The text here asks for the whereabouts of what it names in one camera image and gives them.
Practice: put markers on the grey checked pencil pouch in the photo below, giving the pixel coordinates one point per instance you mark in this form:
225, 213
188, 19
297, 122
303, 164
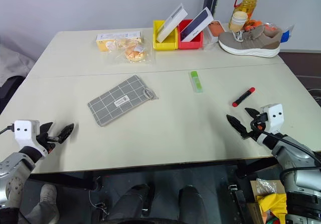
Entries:
118, 101

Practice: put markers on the orange item in clear box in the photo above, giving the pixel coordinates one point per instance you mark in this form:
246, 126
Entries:
216, 28

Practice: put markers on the bagged round bread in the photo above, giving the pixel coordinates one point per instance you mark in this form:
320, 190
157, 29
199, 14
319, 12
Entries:
135, 54

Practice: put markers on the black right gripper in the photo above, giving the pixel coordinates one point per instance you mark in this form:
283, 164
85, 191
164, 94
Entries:
260, 117

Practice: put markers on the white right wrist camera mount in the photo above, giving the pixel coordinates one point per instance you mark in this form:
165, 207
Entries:
274, 119

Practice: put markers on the black table frame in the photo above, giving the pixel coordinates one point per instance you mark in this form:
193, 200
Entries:
75, 181

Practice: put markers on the red and black pen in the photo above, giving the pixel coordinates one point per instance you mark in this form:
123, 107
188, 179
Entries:
243, 96

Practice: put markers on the yellow cooking oil bottle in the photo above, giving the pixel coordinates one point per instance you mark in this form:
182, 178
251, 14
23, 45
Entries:
250, 3

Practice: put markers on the red plastic bin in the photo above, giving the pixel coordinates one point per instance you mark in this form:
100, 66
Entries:
190, 45

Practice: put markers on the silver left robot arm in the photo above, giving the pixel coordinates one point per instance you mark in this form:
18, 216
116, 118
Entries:
12, 168

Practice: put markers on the bagged small pastries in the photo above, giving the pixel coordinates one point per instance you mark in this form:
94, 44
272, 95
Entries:
123, 43

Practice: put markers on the long white product box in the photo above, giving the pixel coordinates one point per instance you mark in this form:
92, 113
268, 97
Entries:
170, 23

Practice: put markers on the beige sneaker with white sole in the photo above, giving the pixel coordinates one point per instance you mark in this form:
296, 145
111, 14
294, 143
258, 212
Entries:
250, 42

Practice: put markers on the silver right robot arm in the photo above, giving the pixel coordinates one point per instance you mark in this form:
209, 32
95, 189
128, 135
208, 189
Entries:
288, 153

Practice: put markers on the yellow plastic bin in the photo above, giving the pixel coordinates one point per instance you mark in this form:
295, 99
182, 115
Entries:
165, 45

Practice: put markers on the yellow and white carton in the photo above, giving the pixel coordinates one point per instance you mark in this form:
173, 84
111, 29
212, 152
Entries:
118, 36

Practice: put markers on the white box with dark picture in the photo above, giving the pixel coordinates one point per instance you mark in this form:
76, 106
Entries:
196, 24

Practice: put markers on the yellow cloth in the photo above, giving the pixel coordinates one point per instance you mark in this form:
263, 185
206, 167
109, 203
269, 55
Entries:
273, 204

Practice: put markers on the black chair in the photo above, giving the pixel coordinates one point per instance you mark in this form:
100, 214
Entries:
10, 88

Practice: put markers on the brown cardboard box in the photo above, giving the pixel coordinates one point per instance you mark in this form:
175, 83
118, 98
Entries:
253, 209

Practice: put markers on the grey fabric heap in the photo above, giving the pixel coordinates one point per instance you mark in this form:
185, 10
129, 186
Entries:
12, 63

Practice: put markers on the green and white small box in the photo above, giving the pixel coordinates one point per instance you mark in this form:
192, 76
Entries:
196, 82

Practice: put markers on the light grey sneaker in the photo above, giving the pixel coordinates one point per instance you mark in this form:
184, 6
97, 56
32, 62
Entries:
49, 196

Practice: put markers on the orange toy pieces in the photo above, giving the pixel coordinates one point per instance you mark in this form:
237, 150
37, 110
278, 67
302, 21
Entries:
255, 23

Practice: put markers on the beige lidded cup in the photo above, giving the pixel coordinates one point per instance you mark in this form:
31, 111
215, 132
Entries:
238, 20

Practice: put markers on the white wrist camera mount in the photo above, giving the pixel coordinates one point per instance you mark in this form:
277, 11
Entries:
23, 131
274, 119

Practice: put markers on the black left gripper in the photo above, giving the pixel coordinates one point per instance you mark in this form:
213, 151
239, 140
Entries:
44, 140

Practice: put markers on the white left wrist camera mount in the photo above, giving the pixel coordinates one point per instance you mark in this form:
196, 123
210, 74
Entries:
23, 131

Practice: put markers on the blue and white packet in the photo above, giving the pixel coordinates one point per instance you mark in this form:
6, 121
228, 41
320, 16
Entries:
286, 35

